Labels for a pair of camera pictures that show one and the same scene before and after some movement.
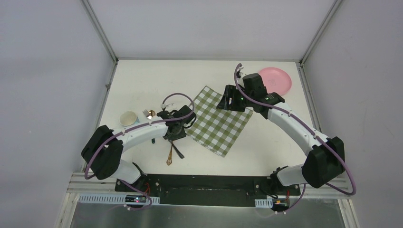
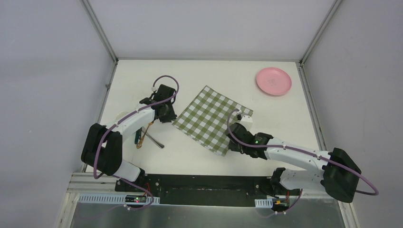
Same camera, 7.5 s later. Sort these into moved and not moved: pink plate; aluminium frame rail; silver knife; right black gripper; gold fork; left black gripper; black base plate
Moved: right black gripper; silver knife; gold fork; left black gripper
Not moved: aluminium frame rail; pink plate; black base plate
